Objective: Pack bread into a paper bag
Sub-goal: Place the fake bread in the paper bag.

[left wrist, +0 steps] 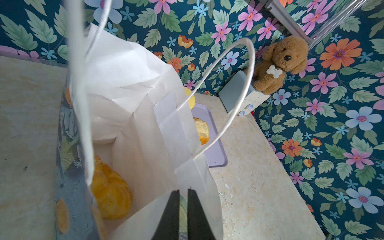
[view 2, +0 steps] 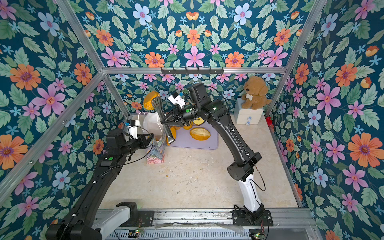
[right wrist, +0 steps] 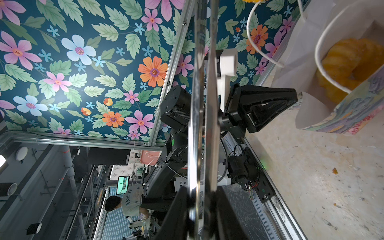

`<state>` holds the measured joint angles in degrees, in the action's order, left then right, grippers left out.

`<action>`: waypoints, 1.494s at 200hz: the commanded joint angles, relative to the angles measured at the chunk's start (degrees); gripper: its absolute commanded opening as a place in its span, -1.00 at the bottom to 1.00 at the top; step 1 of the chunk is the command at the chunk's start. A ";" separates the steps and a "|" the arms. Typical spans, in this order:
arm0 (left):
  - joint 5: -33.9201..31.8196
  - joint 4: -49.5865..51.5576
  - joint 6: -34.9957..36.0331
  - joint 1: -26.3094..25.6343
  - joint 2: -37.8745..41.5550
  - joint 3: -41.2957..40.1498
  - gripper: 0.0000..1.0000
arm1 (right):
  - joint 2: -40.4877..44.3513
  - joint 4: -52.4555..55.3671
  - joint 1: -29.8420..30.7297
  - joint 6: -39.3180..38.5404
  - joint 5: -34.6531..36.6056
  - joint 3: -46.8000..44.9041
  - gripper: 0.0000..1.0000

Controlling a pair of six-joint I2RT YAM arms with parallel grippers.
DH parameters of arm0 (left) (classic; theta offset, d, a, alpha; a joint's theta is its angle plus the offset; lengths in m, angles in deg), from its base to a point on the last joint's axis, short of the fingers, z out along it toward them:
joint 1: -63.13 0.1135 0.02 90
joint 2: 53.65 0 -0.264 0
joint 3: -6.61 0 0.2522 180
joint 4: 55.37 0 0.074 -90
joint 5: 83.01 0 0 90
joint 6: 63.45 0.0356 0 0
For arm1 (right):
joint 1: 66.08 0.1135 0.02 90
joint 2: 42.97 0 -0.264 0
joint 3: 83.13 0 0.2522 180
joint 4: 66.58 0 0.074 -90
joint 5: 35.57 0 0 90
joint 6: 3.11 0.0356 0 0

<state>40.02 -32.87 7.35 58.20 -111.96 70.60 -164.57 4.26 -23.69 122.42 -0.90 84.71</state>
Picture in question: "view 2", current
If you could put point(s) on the yellow bagel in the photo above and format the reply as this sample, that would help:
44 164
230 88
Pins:
189 126

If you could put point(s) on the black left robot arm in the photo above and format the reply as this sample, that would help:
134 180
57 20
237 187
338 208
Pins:
79 223

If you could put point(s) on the white drawer cabinet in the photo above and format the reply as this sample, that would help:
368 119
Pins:
241 114

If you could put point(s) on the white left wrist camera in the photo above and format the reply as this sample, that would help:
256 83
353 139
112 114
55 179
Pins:
131 128

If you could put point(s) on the black wall hook rail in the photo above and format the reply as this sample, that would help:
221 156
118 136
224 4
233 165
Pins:
188 70

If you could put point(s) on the floral paper bag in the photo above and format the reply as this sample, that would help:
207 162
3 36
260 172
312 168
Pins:
151 123

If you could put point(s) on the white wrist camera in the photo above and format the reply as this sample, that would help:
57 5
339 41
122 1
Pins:
177 100
131 128

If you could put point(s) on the aluminium frame post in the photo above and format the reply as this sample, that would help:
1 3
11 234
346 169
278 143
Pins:
313 16

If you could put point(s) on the split crusty bread roll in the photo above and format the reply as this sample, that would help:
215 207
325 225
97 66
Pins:
200 134

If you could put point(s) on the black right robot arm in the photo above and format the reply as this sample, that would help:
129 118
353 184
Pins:
217 115

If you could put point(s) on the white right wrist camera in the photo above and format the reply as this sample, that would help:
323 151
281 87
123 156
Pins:
177 100

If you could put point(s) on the brown plush dog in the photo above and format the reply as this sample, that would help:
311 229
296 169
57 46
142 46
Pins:
255 94

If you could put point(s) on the orange oval bread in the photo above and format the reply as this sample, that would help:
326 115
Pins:
147 102

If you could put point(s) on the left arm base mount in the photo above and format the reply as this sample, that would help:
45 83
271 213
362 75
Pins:
125 214

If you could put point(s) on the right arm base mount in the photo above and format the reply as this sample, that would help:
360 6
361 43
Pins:
243 217

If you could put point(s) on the purple tray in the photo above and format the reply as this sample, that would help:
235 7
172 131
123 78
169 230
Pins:
184 140

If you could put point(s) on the yellow ring donut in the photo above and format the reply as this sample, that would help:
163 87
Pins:
198 121

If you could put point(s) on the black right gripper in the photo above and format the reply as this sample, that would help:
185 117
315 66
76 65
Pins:
167 116

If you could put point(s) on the metal slotted tongs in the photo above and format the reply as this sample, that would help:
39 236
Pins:
157 104

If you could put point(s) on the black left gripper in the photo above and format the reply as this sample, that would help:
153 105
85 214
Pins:
143 142

